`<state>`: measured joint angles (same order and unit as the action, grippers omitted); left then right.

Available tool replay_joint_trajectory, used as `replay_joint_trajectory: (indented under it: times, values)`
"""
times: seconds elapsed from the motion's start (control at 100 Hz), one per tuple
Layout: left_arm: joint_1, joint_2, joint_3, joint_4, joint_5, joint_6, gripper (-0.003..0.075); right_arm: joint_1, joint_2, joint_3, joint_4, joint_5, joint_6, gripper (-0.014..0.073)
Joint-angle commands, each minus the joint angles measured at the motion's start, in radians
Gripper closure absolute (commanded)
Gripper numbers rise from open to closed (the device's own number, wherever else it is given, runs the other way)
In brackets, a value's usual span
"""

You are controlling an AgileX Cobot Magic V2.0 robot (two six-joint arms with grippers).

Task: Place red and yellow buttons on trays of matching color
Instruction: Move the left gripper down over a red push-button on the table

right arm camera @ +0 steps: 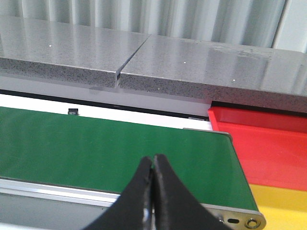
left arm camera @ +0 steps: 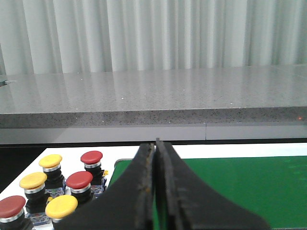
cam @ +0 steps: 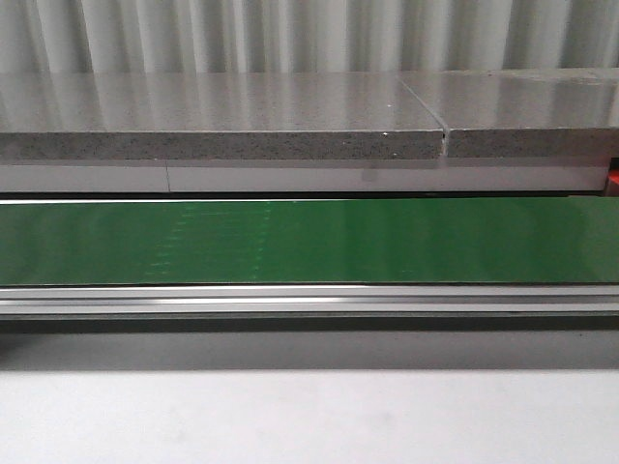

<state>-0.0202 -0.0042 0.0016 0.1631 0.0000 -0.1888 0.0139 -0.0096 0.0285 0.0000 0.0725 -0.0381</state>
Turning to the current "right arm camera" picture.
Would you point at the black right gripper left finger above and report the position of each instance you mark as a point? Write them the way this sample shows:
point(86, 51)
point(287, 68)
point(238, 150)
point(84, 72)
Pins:
point(133, 209)

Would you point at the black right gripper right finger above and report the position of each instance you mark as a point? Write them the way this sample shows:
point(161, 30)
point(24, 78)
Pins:
point(174, 205)

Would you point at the green conveyor belt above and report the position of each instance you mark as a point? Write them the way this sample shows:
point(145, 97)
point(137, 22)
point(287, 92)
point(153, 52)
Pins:
point(100, 154)

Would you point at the yellow plastic tray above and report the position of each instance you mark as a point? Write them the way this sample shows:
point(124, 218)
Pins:
point(284, 209)

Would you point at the red plastic tray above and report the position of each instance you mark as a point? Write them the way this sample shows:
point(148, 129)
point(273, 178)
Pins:
point(272, 148)

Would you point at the small black sensor block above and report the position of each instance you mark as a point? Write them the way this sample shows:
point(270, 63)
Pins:
point(73, 111)

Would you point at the grey stone slab right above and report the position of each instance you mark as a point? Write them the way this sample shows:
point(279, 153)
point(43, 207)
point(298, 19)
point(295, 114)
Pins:
point(211, 71)

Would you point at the grey stone slab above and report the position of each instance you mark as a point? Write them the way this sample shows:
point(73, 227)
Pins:
point(65, 52)
point(211, 71)

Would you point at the grey stone slab left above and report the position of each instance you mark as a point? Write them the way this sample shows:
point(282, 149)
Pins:
point(65, 52)

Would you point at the aluminium conveyor frame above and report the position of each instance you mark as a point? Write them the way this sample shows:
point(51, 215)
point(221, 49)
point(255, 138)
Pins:
point(49, 206)

